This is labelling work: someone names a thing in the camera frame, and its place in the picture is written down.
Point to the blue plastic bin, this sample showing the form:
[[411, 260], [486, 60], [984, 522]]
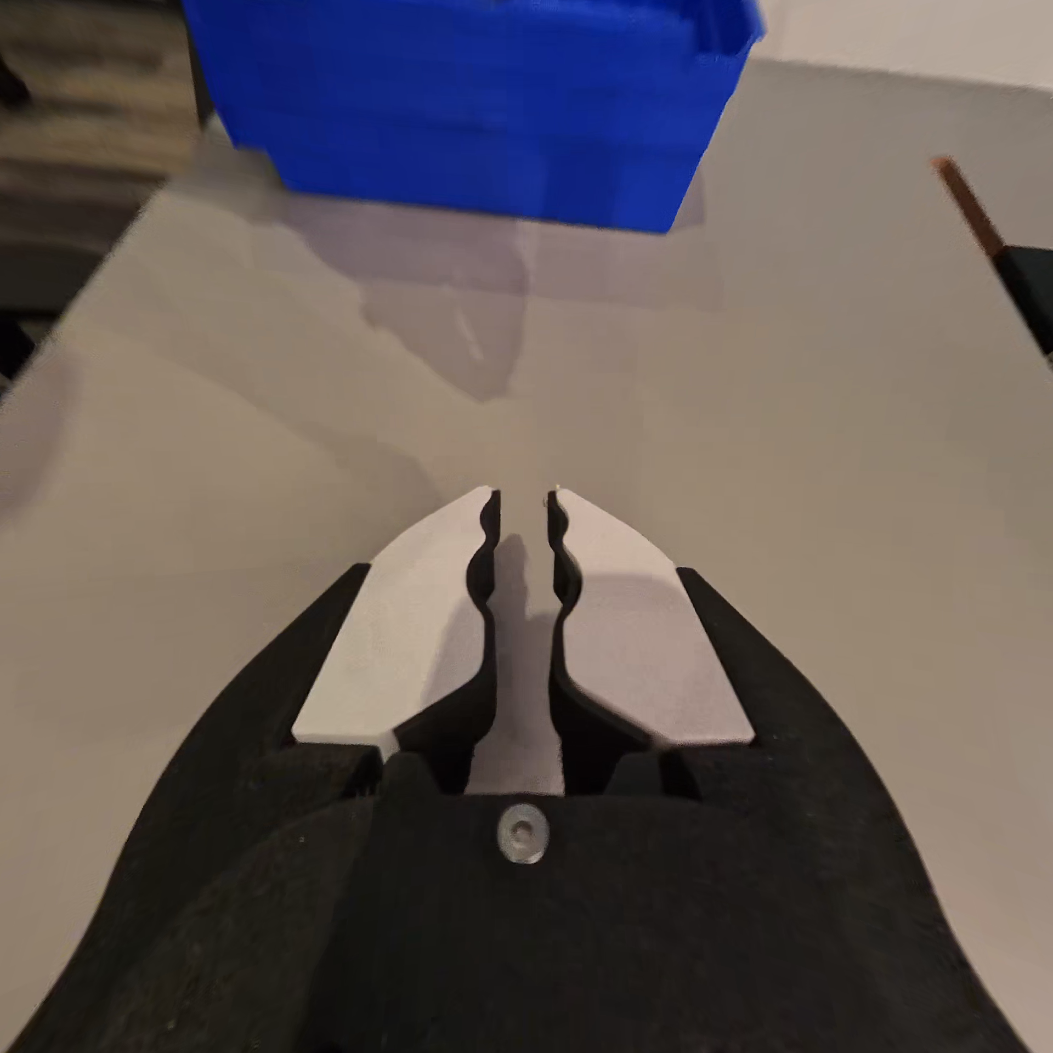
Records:
[[493, 123]]

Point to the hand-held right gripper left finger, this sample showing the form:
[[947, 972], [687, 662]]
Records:
[[395, 642]]

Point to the black table inlay panel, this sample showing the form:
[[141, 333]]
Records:
[[1032, 288]]

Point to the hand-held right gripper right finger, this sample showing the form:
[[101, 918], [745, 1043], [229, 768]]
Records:
[[650, 650]]

